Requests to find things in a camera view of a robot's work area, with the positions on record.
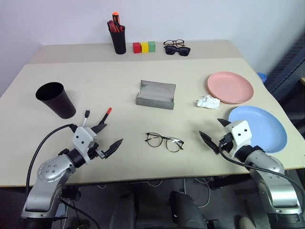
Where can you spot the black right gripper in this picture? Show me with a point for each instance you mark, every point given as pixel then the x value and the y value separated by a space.
pixel 226 142

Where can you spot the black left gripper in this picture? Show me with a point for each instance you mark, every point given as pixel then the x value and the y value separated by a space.
pixel 94 149

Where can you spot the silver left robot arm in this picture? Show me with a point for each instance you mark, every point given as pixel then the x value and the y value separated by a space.
pixel 48 171

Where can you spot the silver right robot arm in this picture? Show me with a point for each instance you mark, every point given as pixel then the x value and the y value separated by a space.
pixel 274 181

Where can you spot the black tool with orange tip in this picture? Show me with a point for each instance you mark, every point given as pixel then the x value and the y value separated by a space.
pixel 109 110

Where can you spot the crumpled white paper ball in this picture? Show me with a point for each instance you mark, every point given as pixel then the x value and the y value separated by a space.
pixel 208 102

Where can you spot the pink plate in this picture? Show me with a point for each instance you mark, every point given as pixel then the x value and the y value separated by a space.
pixel 230 87

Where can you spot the blue plate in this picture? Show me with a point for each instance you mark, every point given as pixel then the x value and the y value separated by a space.
pixel 264 124

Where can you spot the thin rimmed round glasses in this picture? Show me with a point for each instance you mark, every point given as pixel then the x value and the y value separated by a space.
pixel 164 138

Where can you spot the empty black plastic cup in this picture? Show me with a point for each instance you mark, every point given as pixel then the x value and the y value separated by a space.
pixel 58 102

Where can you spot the open grey glasses case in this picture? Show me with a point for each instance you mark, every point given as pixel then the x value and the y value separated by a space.
pixel 155 94

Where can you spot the dark rounded shape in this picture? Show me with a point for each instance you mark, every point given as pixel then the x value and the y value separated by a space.
pixel 186 210
pixel 125 210

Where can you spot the black sunglasses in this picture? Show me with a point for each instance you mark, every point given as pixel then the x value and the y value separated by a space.
pixel 183 51

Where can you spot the red wooden block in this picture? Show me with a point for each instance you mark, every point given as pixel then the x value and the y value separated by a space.
pixel 136 48

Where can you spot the black cup holding screwdrivers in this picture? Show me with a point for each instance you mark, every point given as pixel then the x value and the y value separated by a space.
pixel 118 43

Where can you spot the yellow wooden block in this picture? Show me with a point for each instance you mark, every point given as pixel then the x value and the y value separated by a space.
pixel 144 47

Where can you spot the black mesh office chair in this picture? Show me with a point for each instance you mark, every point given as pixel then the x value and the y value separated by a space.
pixel 289 69

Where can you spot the green wooden block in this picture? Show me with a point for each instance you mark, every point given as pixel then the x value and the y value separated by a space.
pixel 152 46

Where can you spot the black screwdriver with orange cap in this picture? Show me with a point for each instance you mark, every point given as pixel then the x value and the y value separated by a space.
pixel 115 19

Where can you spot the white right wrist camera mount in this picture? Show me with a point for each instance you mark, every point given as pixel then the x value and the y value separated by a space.
pixel 240 133

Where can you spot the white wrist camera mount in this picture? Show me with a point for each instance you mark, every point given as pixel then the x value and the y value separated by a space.
pixel 82 138
pixel 240 133

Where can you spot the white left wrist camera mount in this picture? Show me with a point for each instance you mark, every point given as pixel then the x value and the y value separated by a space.
pixel 82 138

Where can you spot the tortoiseshell glasses with thick frame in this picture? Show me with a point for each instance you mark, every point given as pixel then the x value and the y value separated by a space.
pixel 174 42

